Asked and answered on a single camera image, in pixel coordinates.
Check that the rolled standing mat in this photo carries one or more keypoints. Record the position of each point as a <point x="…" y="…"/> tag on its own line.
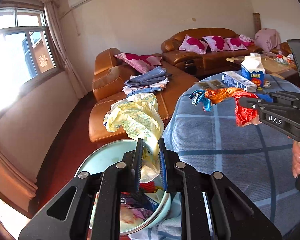
<point x="256" y="25"/>

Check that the brown leather three-seat sofa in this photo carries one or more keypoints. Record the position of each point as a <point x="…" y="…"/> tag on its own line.
<point x="210" y="60"/>

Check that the beige curtain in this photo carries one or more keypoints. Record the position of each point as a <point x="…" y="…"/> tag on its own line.
<point x="10" y="175"/>
<point x="57" y="42"/>

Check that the person's right hand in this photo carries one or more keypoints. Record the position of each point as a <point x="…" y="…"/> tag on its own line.
<point x="297" y="160"/>

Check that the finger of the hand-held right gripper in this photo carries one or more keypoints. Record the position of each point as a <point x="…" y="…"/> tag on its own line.
<point x="250" y="103"/>
<point x="265" y="97"/>

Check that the pale green enamel basin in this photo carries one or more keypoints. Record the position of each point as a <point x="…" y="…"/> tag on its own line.
<point x="102" y="155"/>

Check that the upright blue white milk carton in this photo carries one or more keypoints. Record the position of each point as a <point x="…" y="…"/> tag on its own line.
<point x="252" y="77"/>

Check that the brown leather chaise sofa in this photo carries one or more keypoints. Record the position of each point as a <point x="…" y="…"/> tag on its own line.
<point x="107" y="85"/>

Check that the white blue printed box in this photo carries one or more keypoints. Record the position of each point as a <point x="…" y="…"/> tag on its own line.
<point x="237" y="80"/>

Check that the red foam net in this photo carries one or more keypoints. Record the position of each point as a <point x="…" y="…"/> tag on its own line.
<point x="146" y="188"/>

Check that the folded blue bed sheets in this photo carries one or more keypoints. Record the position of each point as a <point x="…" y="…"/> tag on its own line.
<point x="145" y="80"/>

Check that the pink red floral pillow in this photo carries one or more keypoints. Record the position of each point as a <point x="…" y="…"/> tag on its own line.
<point x="217" y="43"/>
<point x="193" y="43"/>
<point x="137" y="61"/>
<point x="236" y="43"/>

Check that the wooden coffee table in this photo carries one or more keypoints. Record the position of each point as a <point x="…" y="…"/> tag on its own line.
<point x="275" y="66"/>

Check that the crushed blue white milk carton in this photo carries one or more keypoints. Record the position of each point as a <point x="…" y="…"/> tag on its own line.
<point x="150" y="201"/>

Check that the sliding glass window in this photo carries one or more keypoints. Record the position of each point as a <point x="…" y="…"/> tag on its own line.
<point x="27" y="55"/>

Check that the orange plastic bag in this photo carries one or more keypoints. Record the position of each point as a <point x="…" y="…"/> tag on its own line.
<point x="225" y="93"/>

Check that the clear pinkish plastic bag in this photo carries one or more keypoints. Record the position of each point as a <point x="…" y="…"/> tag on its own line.
<point x="132" y="216"/>

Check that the blue foil wrapper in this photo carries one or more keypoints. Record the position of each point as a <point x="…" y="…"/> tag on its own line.
<point x="202" y="100"/>

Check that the pink cloth cover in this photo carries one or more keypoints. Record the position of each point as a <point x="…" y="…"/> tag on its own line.
<point x="267" y="40"/>

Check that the brown leather armchair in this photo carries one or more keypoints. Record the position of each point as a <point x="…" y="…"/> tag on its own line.
<point x="285" y="48"/>

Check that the pink floral cushion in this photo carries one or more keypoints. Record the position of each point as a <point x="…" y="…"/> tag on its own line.
<point x="247" y="40"/>

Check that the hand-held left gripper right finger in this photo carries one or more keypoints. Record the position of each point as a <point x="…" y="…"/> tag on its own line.
<point x="162" y="165"/>

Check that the pale yellow plastic bag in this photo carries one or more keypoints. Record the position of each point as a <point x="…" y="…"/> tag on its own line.
<point x="137" y="120"/>

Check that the blue plaid tablecloth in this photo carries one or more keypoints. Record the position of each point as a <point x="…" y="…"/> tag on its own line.
<point x="227" y="155"/>

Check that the brown printed sachet strip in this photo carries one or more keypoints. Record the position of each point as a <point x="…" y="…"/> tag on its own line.
<point x="210" y="83"/>

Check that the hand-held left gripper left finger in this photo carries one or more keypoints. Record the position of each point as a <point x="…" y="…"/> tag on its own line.
<point x="137" y="165"/>

